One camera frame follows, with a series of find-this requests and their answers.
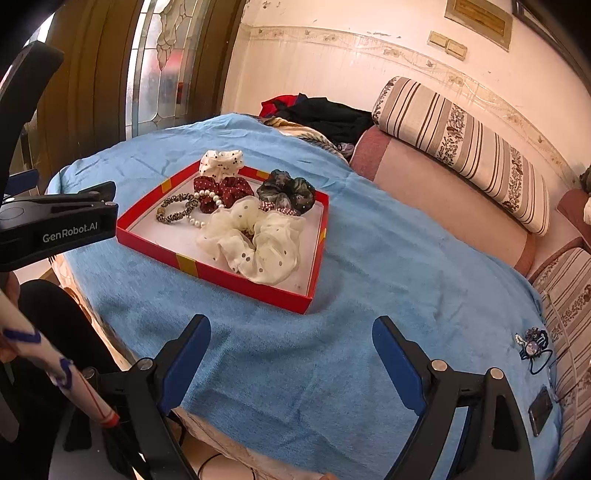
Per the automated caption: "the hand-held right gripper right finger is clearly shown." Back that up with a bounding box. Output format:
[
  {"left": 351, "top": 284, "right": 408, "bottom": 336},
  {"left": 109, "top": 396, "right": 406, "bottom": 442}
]
[{"left": 372, "top": 315, "right": 537, "bottom": 480}]

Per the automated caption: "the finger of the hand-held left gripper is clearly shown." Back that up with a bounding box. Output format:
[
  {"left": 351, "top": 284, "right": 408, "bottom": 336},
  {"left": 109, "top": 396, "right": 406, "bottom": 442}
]
[{"left": 44, "top": 181, "right": 117, "bottom": 213}]

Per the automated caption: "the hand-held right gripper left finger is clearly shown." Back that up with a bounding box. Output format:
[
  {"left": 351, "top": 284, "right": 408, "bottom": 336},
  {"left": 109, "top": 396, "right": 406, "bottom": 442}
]
[{"left": 95, "top": 314, "right": 212, "bottom": 480}]

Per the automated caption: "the gold bead bracelet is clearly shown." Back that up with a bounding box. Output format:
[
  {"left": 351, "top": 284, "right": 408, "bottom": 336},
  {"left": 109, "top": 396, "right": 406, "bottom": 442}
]
[{"left": 156, "top": 193, "right": 200, "bottom": 226}]

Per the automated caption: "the white pearl bracelet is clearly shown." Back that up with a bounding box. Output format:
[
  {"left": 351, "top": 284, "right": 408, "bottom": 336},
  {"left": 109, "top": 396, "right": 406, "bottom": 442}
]
[{"left": 187, "top": 190, "right": 223, "bottom": 229}]

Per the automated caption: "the white dark-dotted scrunchie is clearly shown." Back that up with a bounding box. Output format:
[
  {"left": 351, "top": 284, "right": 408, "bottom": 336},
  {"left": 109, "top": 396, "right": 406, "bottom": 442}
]
[{"left": 199, "top": 148, "right": 245, "bottom": 182}]

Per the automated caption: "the cream dotted organza scrunchie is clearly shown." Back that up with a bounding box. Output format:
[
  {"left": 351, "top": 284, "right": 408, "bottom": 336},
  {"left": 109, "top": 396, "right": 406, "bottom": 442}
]
[{"left": 196, "top": 196, "right": 308, "bottom": 285}]

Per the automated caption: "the red box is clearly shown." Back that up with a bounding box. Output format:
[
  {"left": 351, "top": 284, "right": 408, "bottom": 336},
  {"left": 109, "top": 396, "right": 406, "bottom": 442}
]
[{"left": 116, "top": 159, "right": 331, "bottom": 315}]

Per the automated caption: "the person's dark trouser leg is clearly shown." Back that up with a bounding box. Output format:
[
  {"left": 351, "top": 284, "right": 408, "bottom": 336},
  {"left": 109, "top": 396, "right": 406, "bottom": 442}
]
[{"left": 14, "top": 279, "right": 125, "bottom": 416}]

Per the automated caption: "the blue blanket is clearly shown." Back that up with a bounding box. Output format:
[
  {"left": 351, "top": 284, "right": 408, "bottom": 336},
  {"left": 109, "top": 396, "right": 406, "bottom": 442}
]
[{"left": 46, "top": 113, "right": 561, "bottom": 480}]

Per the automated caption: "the wooden door with stained glass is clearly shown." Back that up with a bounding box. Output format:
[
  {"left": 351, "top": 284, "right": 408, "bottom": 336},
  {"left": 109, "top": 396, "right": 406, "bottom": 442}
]
[{"left": 28, "top": 0, "right": 245, "bottom": 185}]

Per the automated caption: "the thin black hair elastic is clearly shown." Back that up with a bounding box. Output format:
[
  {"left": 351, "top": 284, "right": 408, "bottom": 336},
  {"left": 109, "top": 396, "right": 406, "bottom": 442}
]
[{"left": 529, "top": 350, "right": 555, "bottom": 376}]

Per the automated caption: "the red white-dotted scrunchie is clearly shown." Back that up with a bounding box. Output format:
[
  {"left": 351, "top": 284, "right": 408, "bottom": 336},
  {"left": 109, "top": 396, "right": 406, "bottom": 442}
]
[{"left": 193, "top": 175, "right": 254, "bottom": 214}]

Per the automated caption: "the black phone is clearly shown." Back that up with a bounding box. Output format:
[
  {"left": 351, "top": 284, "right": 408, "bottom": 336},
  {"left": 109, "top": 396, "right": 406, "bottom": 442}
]
[{"left": 527, "top": 386, "right": 554, "bottom": 438}]

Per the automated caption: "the square striped floral cushion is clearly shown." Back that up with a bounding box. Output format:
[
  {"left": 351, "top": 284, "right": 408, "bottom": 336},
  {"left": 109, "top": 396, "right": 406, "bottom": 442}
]
[{"left": 531, "top": 247, "right": 591, "bottom": 462}]

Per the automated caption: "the dark green sheer scrunchie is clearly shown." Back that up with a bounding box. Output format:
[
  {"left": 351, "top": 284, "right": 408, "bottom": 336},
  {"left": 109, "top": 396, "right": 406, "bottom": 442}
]
[{"left": 257, "top": 169, "right": 317, "bottom": 217}]

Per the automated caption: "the red garment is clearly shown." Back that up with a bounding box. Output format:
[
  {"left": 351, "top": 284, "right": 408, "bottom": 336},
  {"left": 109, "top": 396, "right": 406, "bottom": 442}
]
[{"left": 259, "top": 95, "right": 301, "bottom": 118}]

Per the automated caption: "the beige patterned cloth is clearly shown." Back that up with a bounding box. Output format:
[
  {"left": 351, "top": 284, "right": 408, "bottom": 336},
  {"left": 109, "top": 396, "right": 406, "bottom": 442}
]
[{"left": 259, "top": 116, "right": 347, "bottom": 160}]

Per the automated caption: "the long striped floral cushion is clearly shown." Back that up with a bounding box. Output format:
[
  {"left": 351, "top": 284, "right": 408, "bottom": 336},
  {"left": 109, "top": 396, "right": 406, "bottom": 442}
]
[{"left": 372, "top": 76, "right": 551, "bottom": 236}]

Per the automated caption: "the black clothes pile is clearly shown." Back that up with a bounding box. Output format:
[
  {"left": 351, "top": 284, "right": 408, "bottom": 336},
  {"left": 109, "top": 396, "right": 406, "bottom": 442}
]
[{"left": 272, "top": 92, "right": 375, "bottom": 146}]

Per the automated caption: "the black cable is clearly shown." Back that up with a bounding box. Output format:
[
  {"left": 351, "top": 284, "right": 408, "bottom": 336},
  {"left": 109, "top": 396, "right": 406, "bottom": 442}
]
[{"left": 196, "top": 452, "right": 259, "bottom": 480}]

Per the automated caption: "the black curved frame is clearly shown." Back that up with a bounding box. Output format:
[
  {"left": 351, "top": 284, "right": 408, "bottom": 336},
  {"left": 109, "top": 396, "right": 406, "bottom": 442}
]
[{"left": 0, "top": 41, "right": 64, "bottom": 195}]

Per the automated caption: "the blue striped ribbon hair tie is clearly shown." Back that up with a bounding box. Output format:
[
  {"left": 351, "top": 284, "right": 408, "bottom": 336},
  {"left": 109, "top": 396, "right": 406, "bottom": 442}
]
[{"left": 518, "top": 330, "right": 550, "bottom": 361}]

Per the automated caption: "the pink bead bracelet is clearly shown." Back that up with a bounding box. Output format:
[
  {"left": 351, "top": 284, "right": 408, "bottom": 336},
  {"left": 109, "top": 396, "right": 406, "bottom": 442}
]
[{"left": 259, "top": 199, "right": 298, "bottom": 217}]

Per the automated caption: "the gold framed wall plaque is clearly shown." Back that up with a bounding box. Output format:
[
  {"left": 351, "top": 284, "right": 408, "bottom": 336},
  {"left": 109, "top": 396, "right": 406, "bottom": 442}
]
[{"left": 444, "top": 0, "right": 514, "bottom": 51}]

